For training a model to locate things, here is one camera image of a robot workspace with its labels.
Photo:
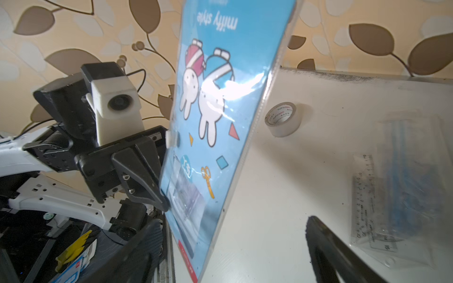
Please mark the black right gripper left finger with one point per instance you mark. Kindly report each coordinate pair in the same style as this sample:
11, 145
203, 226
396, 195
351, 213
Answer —
135, 262

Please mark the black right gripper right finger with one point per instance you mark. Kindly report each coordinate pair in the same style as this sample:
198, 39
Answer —
332, 259

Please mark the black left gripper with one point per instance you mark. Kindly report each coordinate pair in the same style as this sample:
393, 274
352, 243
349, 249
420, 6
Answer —
132, 164

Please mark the blue ruler set pouch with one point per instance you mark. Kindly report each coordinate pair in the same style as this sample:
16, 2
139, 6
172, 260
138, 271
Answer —
229, 54

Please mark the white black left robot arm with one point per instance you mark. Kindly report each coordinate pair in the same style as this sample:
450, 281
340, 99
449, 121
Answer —
29, 185

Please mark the clear packing tape roll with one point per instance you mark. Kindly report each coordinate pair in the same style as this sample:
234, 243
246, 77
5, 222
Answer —
283, 119

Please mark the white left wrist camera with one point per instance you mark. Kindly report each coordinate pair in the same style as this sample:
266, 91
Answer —
114, 101

